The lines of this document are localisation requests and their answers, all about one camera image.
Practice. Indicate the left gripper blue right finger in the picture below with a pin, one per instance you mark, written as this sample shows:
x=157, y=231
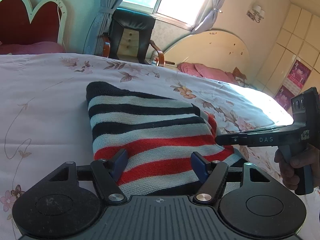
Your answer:
x=212, y=175

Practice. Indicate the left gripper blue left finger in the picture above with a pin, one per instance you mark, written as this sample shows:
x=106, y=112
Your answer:
x=106, y=173

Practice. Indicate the striped knit sweater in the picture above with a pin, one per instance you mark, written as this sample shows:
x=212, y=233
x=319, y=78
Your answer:
x=159, y=135

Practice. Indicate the person right hand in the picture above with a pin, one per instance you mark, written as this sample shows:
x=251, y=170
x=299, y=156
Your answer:
x=287, y=170

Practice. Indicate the pink floral bed quilt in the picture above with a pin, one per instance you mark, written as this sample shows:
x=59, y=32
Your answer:
x=45, y=121

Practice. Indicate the pink pillow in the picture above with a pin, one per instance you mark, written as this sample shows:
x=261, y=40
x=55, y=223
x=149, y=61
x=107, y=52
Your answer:
x=200, y=70

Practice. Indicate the cream wardrobe doors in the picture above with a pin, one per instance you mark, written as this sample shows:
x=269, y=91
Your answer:
x=298, y=38

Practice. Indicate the cream round headboard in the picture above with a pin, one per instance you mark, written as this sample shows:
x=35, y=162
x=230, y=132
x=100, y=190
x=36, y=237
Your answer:
x=215, y=49

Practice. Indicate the magenta pillow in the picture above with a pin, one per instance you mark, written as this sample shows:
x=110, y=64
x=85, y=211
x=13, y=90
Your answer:
x=36, y=48

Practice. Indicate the black leather armchair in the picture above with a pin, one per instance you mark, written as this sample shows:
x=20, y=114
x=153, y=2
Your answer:
x=129, y=37

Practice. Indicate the grey-blue right window curtain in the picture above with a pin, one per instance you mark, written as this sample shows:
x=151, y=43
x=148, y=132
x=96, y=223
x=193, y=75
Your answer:
x=209, y=20

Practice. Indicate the grey-blue window curtain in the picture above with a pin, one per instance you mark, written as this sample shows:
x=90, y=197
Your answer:
x=101, y=24
x=209, y=20

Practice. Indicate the red heart-shaped headboard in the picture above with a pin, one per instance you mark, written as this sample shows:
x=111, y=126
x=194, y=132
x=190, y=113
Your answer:
x=22, y=23

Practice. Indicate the grey-blue left window curtain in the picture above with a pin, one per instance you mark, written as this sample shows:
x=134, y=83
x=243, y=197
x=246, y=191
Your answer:
x=101, y=24

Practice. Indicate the red wall calendar poster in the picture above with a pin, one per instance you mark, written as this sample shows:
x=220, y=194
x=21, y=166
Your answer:
x=293, y=83

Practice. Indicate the twin wall lamp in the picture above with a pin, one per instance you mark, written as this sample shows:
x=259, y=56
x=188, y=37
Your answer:
x=256, y=14

